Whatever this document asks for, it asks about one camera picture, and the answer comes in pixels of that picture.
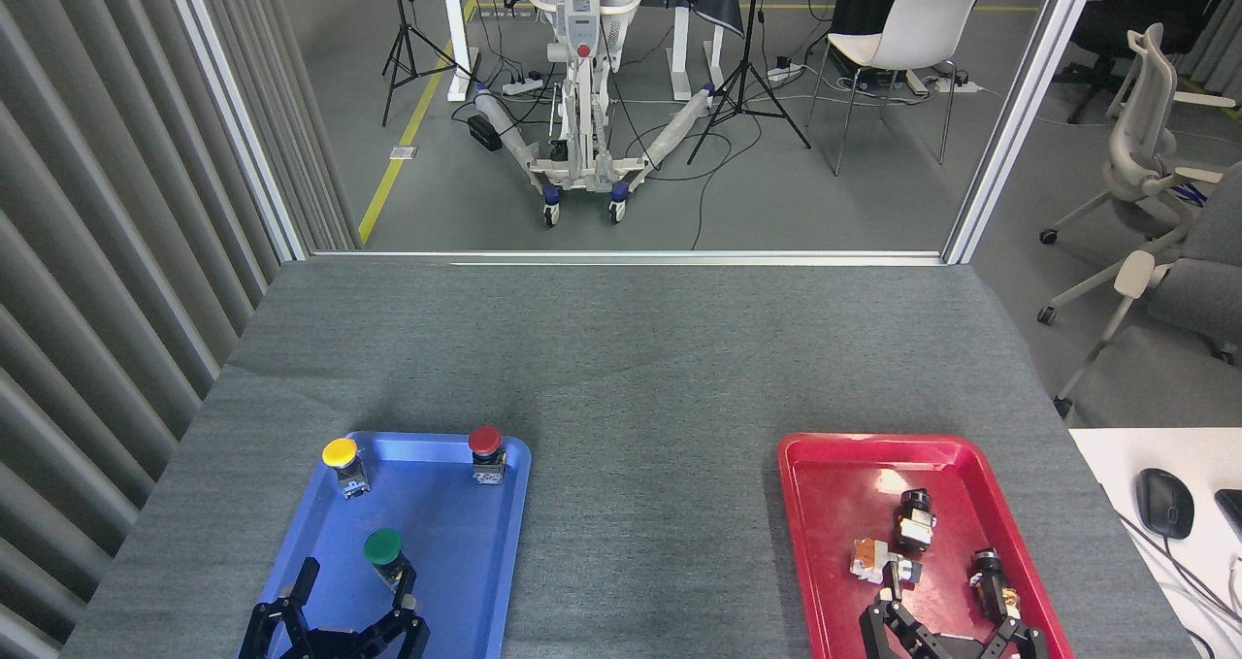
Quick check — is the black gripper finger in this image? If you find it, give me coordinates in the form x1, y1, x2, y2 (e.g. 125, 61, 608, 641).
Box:
239, 556, 326, 659
338, 564, 431, 659
974, 617, 1049, 659
859, 588, 938, 659

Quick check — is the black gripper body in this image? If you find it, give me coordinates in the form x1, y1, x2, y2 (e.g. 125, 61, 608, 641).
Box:
291, 629, 361, 659

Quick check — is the green push button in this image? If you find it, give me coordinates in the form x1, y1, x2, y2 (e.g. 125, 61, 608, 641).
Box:
363, 528, 418, 594

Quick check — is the yellow push button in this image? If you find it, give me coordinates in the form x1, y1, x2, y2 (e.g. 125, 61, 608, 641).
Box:
321, 437, 372, 501

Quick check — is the red push button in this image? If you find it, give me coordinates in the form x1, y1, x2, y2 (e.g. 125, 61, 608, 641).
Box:
468, 425, 508, 487

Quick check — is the blue plastic tray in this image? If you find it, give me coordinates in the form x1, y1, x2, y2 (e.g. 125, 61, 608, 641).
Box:
238, 431, 533, 659

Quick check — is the red plastic tray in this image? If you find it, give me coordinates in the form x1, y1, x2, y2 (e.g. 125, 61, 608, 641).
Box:
776, 432, 1075, 659

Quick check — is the white desk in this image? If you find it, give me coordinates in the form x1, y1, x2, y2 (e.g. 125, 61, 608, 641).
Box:
1067, 427, 1242, 659

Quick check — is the black computer mouse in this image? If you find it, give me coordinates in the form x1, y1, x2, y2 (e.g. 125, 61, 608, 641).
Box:
1136, 468, 1195, 542

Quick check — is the grey office chair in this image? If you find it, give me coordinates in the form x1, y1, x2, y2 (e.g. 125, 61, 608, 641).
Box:
1036, 159, 1242, 419

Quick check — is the grey ribbed panel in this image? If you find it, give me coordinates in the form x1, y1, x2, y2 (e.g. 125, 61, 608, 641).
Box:
0, 0, 362, 659

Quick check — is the white office chair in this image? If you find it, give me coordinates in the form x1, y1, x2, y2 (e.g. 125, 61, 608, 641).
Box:
1036, 23, 1239, 247

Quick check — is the black tripod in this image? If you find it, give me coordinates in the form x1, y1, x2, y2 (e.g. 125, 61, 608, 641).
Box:
381, 0, 476, 127
687, 0, 813, 166

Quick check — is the table with black cloth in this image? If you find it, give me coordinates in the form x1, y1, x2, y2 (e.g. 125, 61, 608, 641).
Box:
393, 0, 847, 104

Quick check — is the white plastic chair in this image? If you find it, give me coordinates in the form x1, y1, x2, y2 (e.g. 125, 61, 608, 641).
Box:
807, 0, 983, 178

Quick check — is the white stand on wheels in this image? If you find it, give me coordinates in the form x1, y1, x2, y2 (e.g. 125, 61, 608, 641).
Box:
473, 0, 720, 228

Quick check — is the black office chair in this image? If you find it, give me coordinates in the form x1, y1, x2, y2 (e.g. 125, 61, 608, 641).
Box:
1053, 0, 1216, 126

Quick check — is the black orange switch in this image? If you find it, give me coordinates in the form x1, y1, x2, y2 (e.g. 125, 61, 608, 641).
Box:
968, 546, 1023, 621

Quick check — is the white orange switch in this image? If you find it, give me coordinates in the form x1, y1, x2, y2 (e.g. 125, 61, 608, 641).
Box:
850, 537, 924, 587

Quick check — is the black knob switch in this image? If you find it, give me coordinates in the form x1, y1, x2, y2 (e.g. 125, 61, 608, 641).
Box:
893, 489, 938, 554

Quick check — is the silver frame post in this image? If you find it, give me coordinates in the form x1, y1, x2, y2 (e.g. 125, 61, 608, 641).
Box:
942, 0, 1107, 266
160, 0, 313, 263

